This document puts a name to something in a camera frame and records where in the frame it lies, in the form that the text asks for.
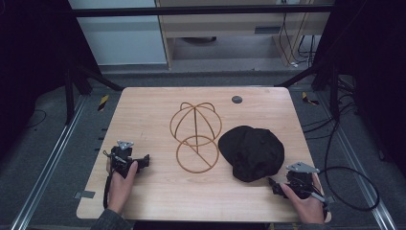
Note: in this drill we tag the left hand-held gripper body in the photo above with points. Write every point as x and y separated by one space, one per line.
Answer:
120 159

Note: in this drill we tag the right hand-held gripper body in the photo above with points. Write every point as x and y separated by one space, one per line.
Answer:
300 183

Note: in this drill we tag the black cap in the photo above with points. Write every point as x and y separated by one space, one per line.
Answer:
252 153

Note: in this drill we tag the person's right hand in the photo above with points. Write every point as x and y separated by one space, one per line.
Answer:
306 209

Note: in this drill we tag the person's left hand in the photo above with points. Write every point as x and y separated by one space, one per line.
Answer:
119 191

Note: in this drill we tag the grey tape patch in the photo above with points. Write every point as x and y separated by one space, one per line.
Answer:
85 194

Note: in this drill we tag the yellow black striped tape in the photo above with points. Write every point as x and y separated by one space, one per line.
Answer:
309 99
103 103

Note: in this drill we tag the grey round table grommet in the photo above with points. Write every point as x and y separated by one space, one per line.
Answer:
236 99

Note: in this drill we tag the white cabinet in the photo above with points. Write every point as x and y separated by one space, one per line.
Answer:
121 41

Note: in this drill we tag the black curtain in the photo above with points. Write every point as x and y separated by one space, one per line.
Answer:
376 64
32 64

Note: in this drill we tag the light wooden desk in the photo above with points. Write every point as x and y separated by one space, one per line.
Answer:
220 25

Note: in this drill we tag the aluminium floor rail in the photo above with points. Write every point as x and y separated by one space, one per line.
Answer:
51 163
360 166

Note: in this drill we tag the black upright frame post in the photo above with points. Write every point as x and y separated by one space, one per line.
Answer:
69 99
334 96

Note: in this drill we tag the black diagonal frame bar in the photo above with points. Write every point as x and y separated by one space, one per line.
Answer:
99 77
300 76

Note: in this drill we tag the black horizontal frame bar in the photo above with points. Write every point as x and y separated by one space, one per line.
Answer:
198 11

